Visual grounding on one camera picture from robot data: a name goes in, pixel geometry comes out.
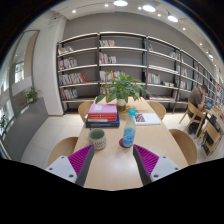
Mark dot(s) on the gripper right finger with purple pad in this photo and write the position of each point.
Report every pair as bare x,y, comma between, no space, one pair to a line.
151,166

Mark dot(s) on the clear water bottle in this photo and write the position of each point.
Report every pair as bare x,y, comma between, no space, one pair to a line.
129,130

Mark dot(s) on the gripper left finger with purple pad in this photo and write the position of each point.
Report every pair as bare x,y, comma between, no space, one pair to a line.
75,167

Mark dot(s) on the pink top book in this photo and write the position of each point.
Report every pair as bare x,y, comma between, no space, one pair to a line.
102,109

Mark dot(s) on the potted green plant on table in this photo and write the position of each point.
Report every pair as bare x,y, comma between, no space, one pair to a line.
121,88

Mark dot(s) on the wooden chair far right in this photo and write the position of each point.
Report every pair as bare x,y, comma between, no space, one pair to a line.
211,138

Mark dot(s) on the wooden chair back left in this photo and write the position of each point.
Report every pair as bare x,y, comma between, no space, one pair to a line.
84,108

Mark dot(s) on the laptop on far table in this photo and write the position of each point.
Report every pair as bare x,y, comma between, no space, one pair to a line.
208,105

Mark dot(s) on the wooden chair under person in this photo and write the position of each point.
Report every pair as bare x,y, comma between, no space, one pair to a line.
195,116

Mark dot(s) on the round red coaster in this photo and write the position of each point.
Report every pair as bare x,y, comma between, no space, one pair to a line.
121,143

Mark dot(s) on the green patterned ceramic cup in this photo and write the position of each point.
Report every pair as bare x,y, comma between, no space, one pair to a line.
97,137

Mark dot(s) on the long wooden table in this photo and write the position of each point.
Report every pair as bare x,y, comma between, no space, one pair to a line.
115,167

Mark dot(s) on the seated person in brown shirt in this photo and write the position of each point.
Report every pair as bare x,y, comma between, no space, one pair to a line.
197,98

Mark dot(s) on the wooden chair front right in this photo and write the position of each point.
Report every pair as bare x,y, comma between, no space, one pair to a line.
186,145

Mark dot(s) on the large grey bookshelf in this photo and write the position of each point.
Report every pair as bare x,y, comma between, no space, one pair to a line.
86,63

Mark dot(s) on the red middle book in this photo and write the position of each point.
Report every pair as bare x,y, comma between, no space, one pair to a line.
102,117

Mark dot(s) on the potted plant by window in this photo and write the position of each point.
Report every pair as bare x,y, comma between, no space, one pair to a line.
32,95

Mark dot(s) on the dark blue bottom book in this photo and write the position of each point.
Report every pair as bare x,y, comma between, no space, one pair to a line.
102,124

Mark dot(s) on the potted plant lower left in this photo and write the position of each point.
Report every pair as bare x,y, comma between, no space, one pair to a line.
3,122

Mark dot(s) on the wooden chair front left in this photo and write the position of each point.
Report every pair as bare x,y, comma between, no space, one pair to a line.
64,148

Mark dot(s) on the open magazine on table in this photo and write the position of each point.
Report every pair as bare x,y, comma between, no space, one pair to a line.
147,119

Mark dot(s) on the wooden chair back right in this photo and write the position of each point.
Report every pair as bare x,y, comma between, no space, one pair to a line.
158,108

